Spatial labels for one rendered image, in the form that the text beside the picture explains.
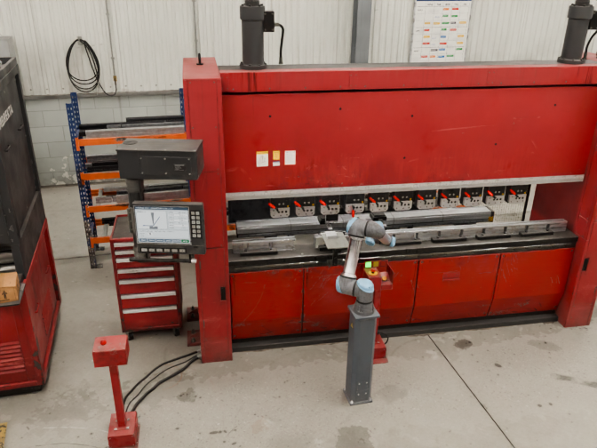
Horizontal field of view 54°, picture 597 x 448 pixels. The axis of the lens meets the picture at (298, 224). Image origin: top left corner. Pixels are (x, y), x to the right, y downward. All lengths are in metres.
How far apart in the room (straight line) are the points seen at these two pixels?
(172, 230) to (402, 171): 1.88
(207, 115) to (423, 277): 2.27
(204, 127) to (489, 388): 2.93
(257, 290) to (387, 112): 1.72
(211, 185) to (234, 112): 0.55
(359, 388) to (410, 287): 1.05
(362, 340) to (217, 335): 1.23
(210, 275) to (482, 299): 2.40
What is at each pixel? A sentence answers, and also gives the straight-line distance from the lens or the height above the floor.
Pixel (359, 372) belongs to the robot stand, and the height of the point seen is 0.29.
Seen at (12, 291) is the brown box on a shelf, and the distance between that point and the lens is 4.19.
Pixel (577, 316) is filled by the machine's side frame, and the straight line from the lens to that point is 5.90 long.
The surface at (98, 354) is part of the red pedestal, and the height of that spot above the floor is 0.78.
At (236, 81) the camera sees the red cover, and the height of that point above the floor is 2.24.
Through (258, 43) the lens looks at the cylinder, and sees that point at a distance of 4.26.
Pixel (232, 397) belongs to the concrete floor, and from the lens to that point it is 4.64.
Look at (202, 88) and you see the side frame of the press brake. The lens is 4.01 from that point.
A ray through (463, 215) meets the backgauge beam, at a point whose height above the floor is 0.96.
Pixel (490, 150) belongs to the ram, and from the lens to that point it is 4.94.
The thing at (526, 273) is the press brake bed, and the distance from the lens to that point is 5.49.
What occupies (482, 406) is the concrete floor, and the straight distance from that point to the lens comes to 4.79.
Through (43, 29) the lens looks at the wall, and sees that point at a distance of 8.42.
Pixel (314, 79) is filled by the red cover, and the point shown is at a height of 2.24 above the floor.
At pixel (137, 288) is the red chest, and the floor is 0.54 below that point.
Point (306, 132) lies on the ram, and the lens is 4.38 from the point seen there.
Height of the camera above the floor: 3.07
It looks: 25 degrees down
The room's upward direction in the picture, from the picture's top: 1 degrees clockwise
